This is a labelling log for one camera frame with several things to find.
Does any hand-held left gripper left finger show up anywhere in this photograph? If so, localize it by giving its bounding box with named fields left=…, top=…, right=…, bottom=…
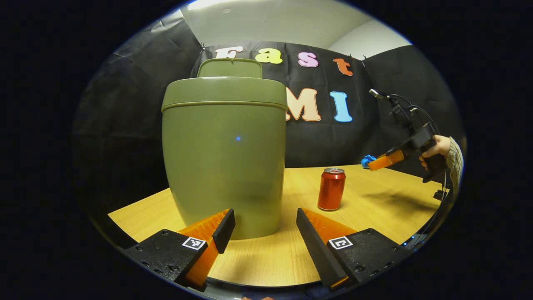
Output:
left=125, top=208, right=236, bottom=292

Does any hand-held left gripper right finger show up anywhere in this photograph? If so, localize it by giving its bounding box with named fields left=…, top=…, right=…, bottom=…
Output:
left=296, top=207, right=413, bottom=291

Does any red pop can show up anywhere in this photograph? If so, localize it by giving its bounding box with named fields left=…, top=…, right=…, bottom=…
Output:
left=317, top=167, right=346, bottom=211

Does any green desktop garbage bin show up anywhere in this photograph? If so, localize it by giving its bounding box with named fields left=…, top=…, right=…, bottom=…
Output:
left=161, top=58, right=289, bottom=240

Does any wooden desktop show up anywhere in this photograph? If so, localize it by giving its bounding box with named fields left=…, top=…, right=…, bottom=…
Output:
left=107, top=165, right=452, bottom=288

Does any black backdrop cloth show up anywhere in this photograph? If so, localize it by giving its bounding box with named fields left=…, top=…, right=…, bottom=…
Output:
left=71, top=19, right=465, bottom=217

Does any ceiling light panel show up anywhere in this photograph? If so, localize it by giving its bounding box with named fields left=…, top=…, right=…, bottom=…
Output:
left=187, top=0, right=234, bottom=11

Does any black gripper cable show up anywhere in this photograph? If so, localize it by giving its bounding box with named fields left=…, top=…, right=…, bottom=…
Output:
left=389, top=94, right=441, bottom=135

